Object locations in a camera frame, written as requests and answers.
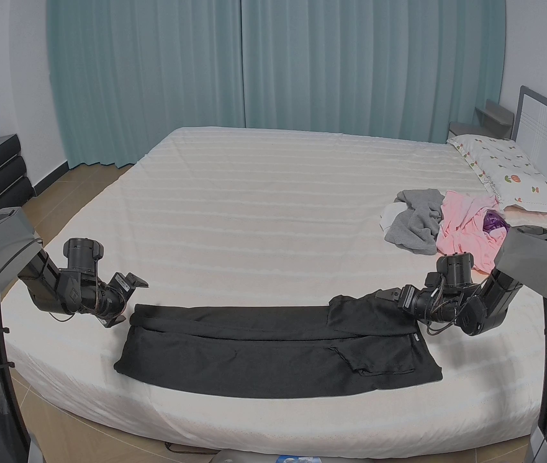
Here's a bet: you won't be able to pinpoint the grey garment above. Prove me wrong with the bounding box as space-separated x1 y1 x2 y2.
383 188 446 255

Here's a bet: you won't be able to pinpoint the grey bedside table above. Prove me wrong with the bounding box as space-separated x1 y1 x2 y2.
448 99 515 141

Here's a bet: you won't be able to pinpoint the pink garment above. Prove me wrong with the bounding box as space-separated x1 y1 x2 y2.
436 191 502 274

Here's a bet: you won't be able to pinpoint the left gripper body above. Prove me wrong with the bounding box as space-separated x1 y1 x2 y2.
95 306 128 330

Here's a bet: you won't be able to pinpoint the purple garment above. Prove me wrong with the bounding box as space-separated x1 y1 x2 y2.
483 210 511 235

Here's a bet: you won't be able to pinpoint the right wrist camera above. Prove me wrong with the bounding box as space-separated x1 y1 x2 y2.
374 285 419 311

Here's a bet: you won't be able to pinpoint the black trousers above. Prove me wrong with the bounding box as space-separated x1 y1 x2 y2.
113 295 444 400

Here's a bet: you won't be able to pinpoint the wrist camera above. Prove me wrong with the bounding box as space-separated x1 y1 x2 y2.
374 285 419 311
111 271 149 299

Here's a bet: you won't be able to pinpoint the white printed pillow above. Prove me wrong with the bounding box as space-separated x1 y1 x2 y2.
447 134 547 217

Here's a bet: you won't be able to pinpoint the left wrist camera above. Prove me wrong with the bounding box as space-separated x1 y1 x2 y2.
111 271 149 299

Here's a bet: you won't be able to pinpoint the blue-green curtain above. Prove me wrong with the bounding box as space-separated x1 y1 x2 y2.
240 0 505 142
46 0 246 168

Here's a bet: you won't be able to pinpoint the bed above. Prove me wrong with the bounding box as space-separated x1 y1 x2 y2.
0 85 547 457

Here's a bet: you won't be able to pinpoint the white garment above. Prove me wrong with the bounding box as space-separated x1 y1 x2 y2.
380 203 403 233

